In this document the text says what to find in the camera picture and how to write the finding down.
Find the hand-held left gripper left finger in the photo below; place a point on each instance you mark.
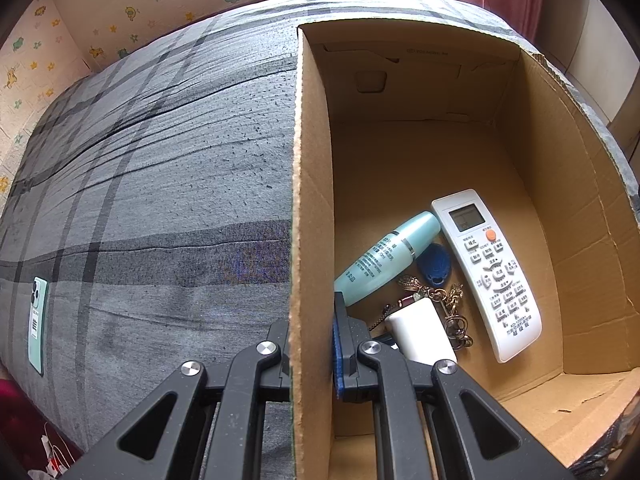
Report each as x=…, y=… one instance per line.
x=277, y=360

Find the dark red cloth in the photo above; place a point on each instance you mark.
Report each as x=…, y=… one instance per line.
x=20, y=420

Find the white charger plug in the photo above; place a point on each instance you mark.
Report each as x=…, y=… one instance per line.
x=420, y=332

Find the white remote control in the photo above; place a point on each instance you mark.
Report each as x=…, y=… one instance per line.
x=495, y=280

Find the light green cosmetic bottle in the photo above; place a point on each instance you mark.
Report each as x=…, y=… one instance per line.
x=385, y=260

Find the cardboard box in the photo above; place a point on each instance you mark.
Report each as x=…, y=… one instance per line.
x=390, y=160

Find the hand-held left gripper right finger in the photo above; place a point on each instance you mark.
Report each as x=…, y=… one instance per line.
x=341, y=360

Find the light green smartphone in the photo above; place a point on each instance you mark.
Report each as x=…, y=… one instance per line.
x=38, y=325

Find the grey plaid blanket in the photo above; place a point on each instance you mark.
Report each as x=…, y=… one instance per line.
x=150, y=185

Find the beige wardrobe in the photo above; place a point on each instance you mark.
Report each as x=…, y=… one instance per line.
x=600, y=50

